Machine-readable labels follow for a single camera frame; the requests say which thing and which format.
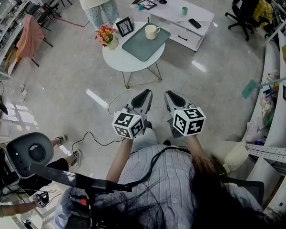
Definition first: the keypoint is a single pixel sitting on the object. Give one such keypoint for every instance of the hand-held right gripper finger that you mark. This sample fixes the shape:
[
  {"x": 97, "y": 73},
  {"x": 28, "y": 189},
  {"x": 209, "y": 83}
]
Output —
[
  {"x": 180, "y": 100},
  {"x": 169, "y": 104}
]

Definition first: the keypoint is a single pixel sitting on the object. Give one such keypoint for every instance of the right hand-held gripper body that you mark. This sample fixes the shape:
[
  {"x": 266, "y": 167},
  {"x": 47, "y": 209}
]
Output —
[{"x": 188, "y": 123}]

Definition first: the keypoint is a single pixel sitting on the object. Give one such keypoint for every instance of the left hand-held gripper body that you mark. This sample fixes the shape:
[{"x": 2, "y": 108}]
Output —
[{"x": 127, "y": 123}]

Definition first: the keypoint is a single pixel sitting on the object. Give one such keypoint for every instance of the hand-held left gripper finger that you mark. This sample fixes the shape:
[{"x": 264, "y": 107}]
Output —
[
  {"x": 140, "y": 98},
  {"x": 149, "y": 102}
]

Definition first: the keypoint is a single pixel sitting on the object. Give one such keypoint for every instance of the green tray mat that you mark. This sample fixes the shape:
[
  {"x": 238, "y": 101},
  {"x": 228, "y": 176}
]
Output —
[{"x": 140, "y": 46}]

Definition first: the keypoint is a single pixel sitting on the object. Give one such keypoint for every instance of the cream ceramic mug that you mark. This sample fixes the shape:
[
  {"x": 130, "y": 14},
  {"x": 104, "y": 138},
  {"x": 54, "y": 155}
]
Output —
[{"x": 151, "y": 32}]

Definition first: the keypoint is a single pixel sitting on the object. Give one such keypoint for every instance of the person's right forearm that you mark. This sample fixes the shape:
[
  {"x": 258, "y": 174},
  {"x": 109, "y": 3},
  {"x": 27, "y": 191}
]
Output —
[{"x": 195, "y": 147}]

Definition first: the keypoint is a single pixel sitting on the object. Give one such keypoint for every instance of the person's left forearm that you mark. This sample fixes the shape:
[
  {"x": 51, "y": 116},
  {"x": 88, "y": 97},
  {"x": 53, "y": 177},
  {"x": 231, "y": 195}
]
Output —
[{"x": 118, "y": 159}]

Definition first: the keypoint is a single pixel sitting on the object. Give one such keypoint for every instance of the small green cup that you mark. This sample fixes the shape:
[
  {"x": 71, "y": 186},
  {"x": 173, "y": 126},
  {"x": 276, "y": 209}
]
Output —
[{"x": 184, "y": 11}]

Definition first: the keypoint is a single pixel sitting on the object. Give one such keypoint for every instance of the person's black shoe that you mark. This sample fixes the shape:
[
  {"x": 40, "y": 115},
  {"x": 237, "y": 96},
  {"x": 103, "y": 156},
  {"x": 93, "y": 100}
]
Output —
[{"x": 148, "y": 125}]

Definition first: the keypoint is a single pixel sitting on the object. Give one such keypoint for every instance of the person's blue jeans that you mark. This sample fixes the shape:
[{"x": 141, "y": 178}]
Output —
[{"x": 145, "y": 138}]

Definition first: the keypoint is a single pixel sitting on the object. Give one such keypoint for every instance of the white round table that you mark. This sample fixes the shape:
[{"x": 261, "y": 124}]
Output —
[{"x": 116, "y": 58}]

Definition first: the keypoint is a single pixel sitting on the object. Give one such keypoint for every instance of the cream padded chair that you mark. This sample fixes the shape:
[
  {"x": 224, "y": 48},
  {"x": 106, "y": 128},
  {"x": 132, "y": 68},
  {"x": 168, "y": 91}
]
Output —
[{"x": 233, "y": 156}]

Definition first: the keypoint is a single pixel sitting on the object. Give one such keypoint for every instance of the person's striped grey shirt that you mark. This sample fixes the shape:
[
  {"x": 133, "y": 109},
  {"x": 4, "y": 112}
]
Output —
[{"x": 157, "y": 175}]

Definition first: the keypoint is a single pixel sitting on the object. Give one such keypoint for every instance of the potted red yellow flowers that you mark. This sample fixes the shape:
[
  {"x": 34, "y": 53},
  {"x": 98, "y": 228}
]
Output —
[{"x": 107, "y": 36}]

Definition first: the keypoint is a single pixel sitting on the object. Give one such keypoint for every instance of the teal flat mop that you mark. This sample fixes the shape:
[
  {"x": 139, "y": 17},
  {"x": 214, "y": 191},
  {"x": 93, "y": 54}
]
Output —
[{"x": 250, "y": 89}]

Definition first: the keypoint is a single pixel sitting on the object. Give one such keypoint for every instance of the black smartphone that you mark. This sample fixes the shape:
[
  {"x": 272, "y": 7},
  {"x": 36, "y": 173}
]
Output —
[
  {"x": 194, "y": 23},
  {"x": 136, "y": 1}
]

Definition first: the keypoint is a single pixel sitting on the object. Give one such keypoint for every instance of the white low cabinet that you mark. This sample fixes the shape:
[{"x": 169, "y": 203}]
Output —
[{"x": 178, "y": 13}]

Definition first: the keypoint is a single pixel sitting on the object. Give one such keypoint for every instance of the small teal object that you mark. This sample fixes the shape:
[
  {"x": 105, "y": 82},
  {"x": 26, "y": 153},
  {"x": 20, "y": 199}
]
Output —
[{"x": 140, "y": 7}]

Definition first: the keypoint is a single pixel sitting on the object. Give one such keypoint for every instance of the white curved shelf unit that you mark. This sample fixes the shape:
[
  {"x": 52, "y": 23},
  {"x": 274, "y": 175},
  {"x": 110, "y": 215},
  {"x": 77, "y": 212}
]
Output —
[{"x": 283, "y": 128}]

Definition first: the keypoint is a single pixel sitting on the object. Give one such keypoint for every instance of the black office chair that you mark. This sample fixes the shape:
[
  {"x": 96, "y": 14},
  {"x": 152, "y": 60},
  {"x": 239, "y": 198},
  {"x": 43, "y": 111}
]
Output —
[{"x": 243, "y": 11}]

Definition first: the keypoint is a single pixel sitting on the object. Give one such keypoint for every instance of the yellow plaid garment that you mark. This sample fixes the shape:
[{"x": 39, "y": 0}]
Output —
[{"x": 262, "y": 8}]

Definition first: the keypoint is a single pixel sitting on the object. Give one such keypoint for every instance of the black metal chair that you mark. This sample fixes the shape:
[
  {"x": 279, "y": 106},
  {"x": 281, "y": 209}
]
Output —
[{"x": 47, "y": 13}]

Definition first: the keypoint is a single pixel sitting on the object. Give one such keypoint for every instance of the pink cloth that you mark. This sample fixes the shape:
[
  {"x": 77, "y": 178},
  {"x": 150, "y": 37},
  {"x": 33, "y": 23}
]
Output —
[{"x": 29, "y": 37}]

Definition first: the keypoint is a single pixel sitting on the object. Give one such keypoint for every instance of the white shelving unit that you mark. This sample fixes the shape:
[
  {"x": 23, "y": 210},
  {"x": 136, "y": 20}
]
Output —
[{"x": 4, "y": 20}]

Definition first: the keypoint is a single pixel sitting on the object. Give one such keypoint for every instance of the black head mount bar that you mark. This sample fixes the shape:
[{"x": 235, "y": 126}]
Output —
[{"x": 85, "y": 181}]

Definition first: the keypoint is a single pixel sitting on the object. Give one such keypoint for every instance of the black picture frame branch print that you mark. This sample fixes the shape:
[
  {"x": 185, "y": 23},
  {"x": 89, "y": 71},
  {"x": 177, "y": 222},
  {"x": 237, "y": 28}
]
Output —
[{"x": 125, "y": 27}]

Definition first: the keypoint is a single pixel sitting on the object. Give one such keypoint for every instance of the black frame white mat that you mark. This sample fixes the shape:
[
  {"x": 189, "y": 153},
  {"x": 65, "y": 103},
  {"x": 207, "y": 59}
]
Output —
[{"x": 147, "y": 4}]

